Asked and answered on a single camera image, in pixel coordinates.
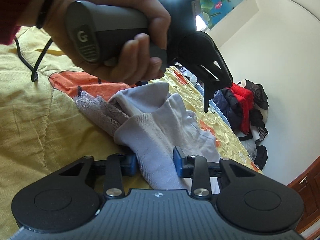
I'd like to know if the yellow floral quilt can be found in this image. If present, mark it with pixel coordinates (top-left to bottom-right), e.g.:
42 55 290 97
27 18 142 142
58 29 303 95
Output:
0 26 263 240

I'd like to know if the pile of dark jackets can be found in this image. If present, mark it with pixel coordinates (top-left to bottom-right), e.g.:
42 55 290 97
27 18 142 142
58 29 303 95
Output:
213 79 269 170

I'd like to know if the red puffer jacket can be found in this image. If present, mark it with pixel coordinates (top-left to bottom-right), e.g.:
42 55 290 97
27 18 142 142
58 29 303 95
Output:
228 83 254 134

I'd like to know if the person's left hand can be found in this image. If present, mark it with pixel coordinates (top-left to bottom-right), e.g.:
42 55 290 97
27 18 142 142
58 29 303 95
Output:
36 0 171 85

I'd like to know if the dark red sleeve forearm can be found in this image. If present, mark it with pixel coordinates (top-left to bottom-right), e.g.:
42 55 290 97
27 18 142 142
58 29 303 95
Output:
1 0 54 45

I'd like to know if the lavender long sleeve top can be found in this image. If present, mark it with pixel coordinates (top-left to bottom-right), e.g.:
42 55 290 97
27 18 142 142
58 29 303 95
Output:
74 82 220 190

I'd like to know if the black cable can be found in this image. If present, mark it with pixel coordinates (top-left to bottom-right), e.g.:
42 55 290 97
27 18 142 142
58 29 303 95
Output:
13 36 54 82

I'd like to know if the brown wooden door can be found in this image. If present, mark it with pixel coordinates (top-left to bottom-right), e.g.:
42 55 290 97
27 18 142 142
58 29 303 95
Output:
288 157 320 233

